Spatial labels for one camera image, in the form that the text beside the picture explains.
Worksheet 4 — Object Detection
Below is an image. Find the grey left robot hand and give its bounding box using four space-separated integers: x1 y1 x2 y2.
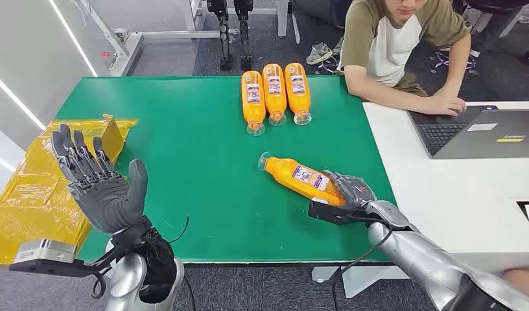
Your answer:
51 124 153 236

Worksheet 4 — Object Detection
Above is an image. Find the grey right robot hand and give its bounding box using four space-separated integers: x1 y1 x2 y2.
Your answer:
323 170 378 212

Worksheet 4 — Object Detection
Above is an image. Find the orange detergent bottle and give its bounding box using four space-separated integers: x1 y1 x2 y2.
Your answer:
257 152 347 208
262 63 288 127
241 71 266 137
284 62 312 126

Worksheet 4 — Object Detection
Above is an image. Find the yellow plastic-wrapped box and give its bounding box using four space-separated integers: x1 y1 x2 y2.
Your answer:
0 114 139 270

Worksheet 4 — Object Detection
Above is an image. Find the white table foot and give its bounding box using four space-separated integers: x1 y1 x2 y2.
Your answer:
311 265 410 299

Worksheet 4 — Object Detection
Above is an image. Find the green table mat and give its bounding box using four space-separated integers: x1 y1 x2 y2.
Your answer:
55 76 397 264

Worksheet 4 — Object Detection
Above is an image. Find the grey laptop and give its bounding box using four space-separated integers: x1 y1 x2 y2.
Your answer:
408 105 529 161

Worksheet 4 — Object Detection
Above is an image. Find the person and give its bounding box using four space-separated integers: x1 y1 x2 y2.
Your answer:
502 268 529 302
336 0 472 117

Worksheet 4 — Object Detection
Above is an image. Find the office chair base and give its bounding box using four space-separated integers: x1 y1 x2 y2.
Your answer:
429 47 481 76

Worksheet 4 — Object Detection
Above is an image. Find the white desk leg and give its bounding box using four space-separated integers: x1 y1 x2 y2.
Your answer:
276 0 301 45

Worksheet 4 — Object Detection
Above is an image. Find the black robot leg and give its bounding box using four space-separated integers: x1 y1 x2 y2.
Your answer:
206 0 235 72
234 0 255 72

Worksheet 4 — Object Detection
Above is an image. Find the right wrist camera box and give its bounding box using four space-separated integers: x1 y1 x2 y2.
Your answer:
308 198 370 227

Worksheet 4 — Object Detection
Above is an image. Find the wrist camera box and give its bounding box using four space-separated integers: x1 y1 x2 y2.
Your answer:
8 239 119 278
308 198 370 227

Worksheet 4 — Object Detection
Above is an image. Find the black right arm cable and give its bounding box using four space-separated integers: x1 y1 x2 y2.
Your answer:
331 214 394 311

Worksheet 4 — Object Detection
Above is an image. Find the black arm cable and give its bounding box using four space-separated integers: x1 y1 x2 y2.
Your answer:
331 214 394 311
90 214 191 300

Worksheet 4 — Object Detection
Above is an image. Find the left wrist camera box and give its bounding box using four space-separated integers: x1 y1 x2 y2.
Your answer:
8 239 119 278

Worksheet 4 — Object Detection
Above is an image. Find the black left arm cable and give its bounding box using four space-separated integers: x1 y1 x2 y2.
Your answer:
90 214 191 300

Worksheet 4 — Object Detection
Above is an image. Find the white desk frame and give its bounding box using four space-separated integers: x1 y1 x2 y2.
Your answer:
73 0 241 78

